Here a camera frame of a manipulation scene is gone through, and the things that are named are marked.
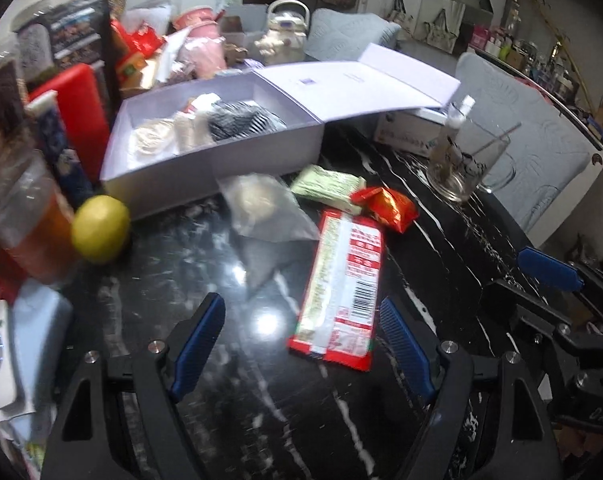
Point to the row of cosmetic bottles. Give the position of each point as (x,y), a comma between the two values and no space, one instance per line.
(526,55)

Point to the glass mug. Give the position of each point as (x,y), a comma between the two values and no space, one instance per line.
(461,175)

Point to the clear plastic cup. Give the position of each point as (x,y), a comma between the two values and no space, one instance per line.
(26,220)

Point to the red snack bag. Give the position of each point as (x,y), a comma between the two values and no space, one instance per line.
(141,40)

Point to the lemon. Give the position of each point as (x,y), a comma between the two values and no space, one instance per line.
(100,230)

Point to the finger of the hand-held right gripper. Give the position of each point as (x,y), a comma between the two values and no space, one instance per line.
(549,267)
(531,305)

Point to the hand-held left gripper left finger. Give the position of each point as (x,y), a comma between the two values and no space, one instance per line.
(196,345)

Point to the canvas tote bag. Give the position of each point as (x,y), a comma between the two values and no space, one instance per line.
(399,10)

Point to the long red white packet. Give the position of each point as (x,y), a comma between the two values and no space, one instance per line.
(341,285)

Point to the pink paper bowl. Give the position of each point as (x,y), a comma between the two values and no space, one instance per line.
(196,16)

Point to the black stand-up pouch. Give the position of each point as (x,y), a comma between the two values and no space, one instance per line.
(76,30)

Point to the orange green carton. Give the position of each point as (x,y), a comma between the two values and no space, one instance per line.
(131,67)

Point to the cream scrunchie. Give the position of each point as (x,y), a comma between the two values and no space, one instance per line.
(150,140)

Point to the light blue case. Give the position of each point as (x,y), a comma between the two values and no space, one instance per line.
(39,340)

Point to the lavender gift box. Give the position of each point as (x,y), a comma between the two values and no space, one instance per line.
(361,85)

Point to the dark gingham scrunchie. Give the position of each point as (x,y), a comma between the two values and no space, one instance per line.
(241,119)

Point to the clear jar dark contents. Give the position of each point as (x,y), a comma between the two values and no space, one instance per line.
(1,105)

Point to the small red snack packet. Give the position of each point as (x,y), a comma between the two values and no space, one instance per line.
(386,206)

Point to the pink tumbler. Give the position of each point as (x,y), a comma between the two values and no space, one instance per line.
(204,50)

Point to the small clear spray bottle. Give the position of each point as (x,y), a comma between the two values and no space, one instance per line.
(456,115)

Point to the green packet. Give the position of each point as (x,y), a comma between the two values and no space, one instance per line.
(326,187)

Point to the light blue covered chair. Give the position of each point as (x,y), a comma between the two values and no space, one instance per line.
(531,125)
(351,35)

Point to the clear plastic bag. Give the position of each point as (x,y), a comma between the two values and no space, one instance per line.
(261,205)

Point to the red cylinder container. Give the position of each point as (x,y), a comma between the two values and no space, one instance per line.
(79,105)

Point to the blue tablet tube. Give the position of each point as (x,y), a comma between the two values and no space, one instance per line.
(59,145)

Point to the white carton box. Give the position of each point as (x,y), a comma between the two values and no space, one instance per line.
(406,132)

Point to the purple wrapped item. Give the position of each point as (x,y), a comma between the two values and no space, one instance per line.
(251,62)

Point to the cream bear water bottle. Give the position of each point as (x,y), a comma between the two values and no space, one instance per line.
(284,30)

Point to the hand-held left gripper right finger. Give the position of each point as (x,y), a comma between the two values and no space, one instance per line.
(406,345)

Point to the white soft bundle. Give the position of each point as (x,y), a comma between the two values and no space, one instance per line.
(191,127)

